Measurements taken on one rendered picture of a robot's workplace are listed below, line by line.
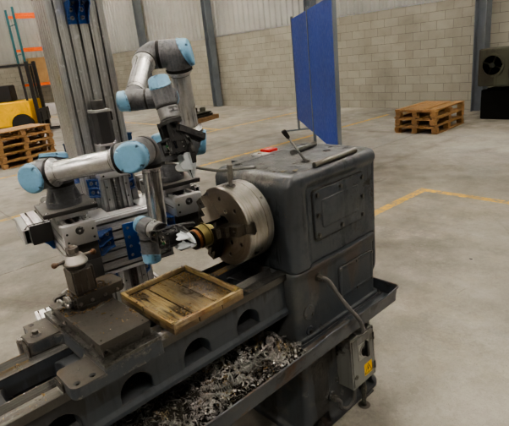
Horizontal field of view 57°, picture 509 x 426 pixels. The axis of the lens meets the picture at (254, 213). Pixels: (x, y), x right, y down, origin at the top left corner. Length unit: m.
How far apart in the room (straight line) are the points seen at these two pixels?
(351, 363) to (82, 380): 1.26
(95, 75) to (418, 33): 10.85
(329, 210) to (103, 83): 1.18
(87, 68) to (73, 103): 0.17
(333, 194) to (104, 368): 1.08
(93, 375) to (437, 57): 11.60
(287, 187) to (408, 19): 11.21
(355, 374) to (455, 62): 10.45
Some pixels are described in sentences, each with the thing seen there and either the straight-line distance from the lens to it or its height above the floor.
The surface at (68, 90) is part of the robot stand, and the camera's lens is 2.31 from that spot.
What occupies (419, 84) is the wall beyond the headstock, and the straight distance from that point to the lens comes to 12.68.
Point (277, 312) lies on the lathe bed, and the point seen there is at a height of 0.71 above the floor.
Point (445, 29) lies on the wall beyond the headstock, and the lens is 12.33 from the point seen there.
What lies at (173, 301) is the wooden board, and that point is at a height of 0.88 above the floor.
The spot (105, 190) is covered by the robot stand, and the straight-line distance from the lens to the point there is 2.30.
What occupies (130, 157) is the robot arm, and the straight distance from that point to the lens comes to 1.80.
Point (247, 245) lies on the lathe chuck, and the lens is 1.74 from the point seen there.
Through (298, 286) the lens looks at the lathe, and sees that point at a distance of 1.90.
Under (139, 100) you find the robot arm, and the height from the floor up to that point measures 1.58.
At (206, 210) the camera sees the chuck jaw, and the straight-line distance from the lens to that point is 1.80.
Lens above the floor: 1.69
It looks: 19 degrees down
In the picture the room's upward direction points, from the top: 6 degrees counter-clockwise
